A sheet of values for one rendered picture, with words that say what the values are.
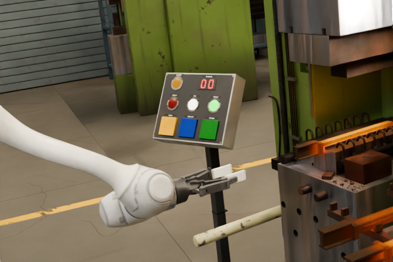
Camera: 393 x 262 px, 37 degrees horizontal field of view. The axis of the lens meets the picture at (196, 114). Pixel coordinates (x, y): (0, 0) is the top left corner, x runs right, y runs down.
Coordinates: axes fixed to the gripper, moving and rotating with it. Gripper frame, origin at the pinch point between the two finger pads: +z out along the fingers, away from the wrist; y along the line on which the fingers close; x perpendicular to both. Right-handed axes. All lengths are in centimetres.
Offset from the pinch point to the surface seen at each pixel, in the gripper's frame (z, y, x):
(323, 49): 34.9, 4.8, 32.4
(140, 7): 185, -463, 23
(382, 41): 57, 8, 31
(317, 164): 34.9, -1.6, -6.9
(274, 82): 49, -41, 14
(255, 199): 124, -177, -100
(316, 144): 33.3, 0.7, 1.0
